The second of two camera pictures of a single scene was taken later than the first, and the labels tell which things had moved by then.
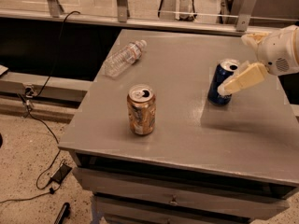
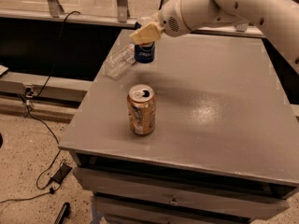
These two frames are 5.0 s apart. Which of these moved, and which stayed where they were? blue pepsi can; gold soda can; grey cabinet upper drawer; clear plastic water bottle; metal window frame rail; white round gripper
Moved: white round gripper; blue pepsi can
Stayed: gold soda can; metal window frame rail; clear plastic water bottle; grey cabinet upper drawer
